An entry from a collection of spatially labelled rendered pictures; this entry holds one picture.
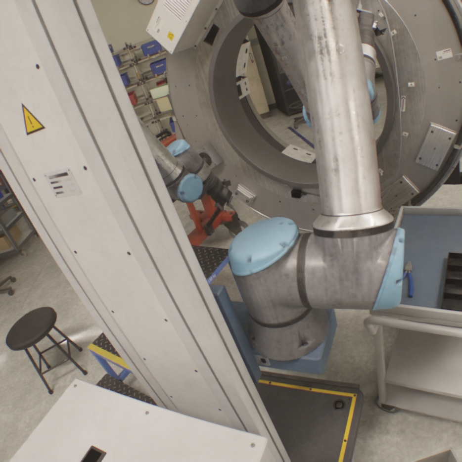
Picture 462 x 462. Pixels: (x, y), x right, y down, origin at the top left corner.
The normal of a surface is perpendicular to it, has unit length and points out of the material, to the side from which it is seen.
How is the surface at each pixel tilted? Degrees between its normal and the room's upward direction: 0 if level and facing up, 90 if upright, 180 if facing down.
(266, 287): 85
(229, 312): 90
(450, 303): 0
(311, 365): 90
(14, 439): 0
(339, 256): 69
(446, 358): 0
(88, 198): 90
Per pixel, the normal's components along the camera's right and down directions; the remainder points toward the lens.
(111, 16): 0.12, 0.44
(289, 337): -0.07, 0.15
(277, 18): 0.39, 0.80
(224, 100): 0.83, 0.13
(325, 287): -0.43, 0.28
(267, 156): 0.32, -0.60
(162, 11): -0.51, 0.55
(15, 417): -0.30, -0.84
